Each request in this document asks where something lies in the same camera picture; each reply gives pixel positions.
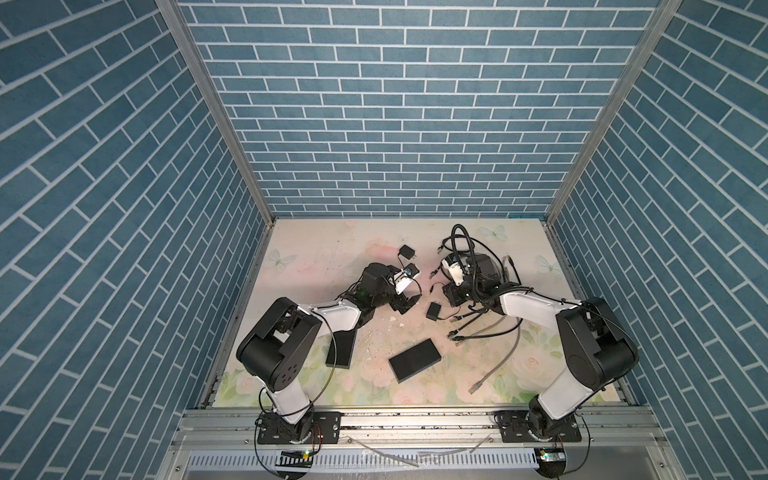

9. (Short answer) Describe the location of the aluminium front rail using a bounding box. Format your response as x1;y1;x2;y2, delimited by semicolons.
172;404;666;450

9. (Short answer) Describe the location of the long black switch box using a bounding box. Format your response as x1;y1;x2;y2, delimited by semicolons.
326;330;357;369

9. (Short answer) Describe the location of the small black power adapter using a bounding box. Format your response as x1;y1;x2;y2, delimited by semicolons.
426;302;442;321

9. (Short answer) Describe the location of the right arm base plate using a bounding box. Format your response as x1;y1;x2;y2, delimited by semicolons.
493;410;582;443

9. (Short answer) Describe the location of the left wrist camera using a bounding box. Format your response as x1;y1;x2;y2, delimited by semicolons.
393;264;420;294

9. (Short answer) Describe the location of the black wall plug adapter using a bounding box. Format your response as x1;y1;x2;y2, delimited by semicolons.
398;245;415;260

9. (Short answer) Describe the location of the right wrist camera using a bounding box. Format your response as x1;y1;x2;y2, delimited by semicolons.
443;260;465;286

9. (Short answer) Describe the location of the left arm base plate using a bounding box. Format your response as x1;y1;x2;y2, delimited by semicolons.
257;411;342;445

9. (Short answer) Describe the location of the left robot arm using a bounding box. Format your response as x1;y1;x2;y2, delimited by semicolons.
236;262;420;426

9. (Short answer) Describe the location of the black network switch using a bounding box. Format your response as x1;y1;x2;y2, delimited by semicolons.
388;339;442;383

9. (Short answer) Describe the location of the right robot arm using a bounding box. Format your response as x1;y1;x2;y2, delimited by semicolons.
439;253;639;429

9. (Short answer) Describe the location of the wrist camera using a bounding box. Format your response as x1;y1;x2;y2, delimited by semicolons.
443;260;465;286
393;264;420;294

